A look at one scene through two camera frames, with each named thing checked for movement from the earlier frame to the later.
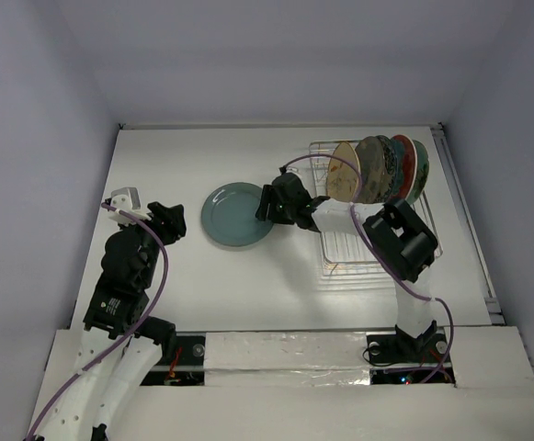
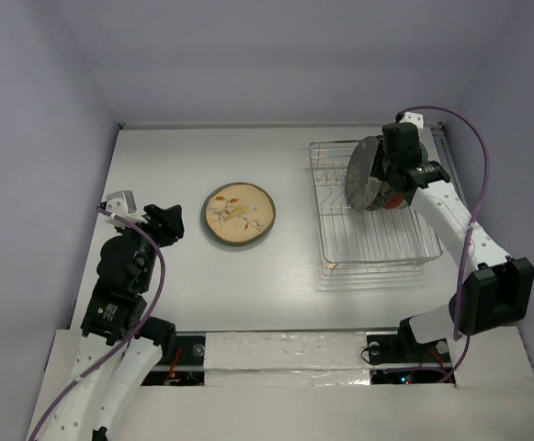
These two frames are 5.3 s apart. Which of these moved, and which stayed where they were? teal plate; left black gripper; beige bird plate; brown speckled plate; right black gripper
Moved: right black gripper; beige bird plate
Stayed: brown speckled plate; teal plate; left black gripper
